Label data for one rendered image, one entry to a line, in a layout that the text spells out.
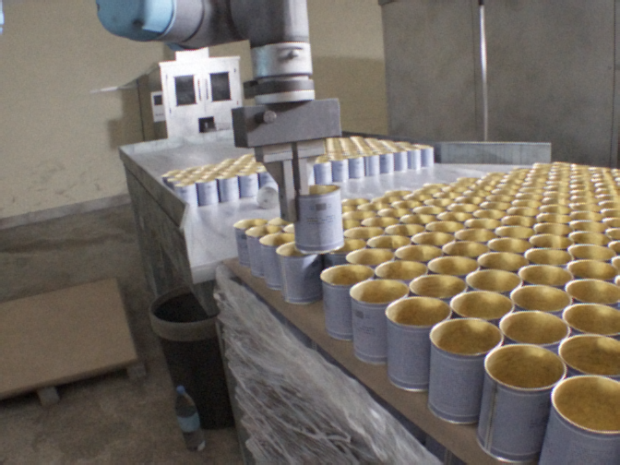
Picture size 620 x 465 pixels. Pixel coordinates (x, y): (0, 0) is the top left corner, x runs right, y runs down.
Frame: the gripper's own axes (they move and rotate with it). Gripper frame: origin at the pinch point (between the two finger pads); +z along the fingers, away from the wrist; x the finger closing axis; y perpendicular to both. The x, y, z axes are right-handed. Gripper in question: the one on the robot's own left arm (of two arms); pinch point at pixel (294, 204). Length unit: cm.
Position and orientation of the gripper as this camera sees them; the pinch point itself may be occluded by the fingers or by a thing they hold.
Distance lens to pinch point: 59.2
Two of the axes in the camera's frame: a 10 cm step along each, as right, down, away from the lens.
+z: 0.9, 9.6, 2.7
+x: 8.8, -2.0, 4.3
